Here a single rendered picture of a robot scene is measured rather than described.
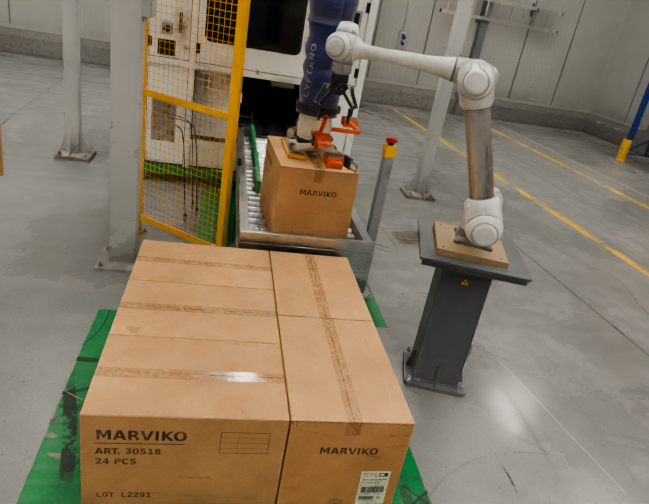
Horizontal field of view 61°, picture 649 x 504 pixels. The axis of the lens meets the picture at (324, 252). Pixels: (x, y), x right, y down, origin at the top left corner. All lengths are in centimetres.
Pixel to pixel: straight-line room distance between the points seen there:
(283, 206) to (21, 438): 149
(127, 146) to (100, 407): 196
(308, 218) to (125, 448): 150
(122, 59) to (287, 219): 126
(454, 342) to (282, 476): 128
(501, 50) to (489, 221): 1071
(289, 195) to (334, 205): 24
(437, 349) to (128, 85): 217
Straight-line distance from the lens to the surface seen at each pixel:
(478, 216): 238
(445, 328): 279
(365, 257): 289
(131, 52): 330
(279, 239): 278
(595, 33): 1411
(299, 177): 273
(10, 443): 250
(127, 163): 343
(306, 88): 289
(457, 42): 575
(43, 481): 233
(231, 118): 336
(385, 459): 191
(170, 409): 173
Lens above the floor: 169
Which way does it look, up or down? 24 degrees down
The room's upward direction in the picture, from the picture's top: 10 degrees clockwise
